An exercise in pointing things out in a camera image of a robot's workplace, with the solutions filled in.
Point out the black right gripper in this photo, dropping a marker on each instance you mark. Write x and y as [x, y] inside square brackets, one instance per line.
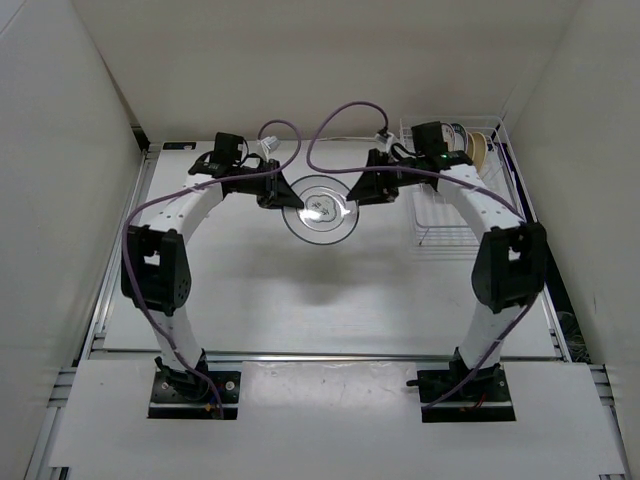
[374, 188]

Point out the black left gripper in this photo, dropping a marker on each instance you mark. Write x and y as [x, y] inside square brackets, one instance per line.
[276, 192]

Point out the clear glass plate blue motif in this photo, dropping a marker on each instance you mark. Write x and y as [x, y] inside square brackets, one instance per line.
[326, 217]

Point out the white plate teal rim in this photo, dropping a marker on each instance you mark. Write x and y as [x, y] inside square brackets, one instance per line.
[455, 136]

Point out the cream plate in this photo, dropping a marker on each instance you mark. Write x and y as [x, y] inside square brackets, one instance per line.
[471, 148]
[484, 145]

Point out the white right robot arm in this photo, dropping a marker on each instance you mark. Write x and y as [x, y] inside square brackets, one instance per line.
[509, 269]

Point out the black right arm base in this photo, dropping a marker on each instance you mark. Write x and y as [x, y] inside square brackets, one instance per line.
[485, 399]

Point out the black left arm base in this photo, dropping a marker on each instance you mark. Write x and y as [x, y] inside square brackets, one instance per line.
[186, 397]

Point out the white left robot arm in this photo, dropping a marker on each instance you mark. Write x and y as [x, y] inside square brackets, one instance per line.
[155, 269]

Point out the white front cover board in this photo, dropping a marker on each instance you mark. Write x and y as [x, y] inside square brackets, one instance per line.
[321, 421]

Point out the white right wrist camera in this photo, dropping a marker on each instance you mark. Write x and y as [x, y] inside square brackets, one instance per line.
[384, 140]

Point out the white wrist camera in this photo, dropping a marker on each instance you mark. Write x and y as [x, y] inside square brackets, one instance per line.
[384, 140]
[269, 144]

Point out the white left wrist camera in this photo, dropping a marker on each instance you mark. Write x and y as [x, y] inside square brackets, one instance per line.
[269, 144]

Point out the white wire dish rack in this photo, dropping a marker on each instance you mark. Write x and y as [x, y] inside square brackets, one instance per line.
[456, 213]

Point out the aluminium table edge rail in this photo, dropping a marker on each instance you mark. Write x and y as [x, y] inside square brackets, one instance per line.
[235, 357]

